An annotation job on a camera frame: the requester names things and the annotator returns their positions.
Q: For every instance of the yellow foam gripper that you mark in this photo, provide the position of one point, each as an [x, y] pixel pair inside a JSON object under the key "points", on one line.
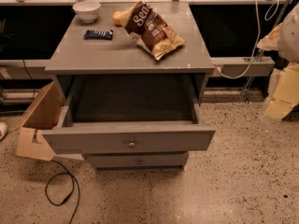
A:
{"points": [[290, 38]]}

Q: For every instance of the grey top drawer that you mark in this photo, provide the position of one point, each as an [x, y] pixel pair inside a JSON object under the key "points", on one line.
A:
{"points": [[128, 114]]}

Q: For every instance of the grey drawer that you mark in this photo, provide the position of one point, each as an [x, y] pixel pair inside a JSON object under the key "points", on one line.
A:
{"points": [[138, 160], [128, 114]]}

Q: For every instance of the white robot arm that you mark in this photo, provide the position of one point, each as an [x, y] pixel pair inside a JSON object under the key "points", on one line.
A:
{"points": [[283, 89]]}

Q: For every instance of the grey drawer cabinet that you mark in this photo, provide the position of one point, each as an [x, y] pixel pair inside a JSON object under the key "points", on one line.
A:
{"points": [[77, 57]]}

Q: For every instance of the grey bottom drawer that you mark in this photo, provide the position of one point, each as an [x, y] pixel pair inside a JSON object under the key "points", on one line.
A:
{"points": [[138, 160]]}

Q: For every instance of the metal pole stand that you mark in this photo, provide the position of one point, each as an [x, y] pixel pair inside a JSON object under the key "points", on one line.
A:
{"points": [[283, 38]]}

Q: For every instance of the brown chip bag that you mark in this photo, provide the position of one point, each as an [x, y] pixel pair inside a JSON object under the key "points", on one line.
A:
{"points": [[149, 30]]}

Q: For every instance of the blue candy bar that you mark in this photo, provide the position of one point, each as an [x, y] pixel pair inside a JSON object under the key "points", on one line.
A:
{"points": [[98, 34]]}

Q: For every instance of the white ceramic bowl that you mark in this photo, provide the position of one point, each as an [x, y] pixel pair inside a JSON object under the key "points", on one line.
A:
{"points": [[87, 11]]}

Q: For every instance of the cardboard box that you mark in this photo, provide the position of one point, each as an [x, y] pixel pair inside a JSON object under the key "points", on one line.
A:
{"points": [[42, 114]]}

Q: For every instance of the white object at left edge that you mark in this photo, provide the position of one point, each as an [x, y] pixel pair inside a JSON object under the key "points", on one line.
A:
{"points": [[3, 130]]}

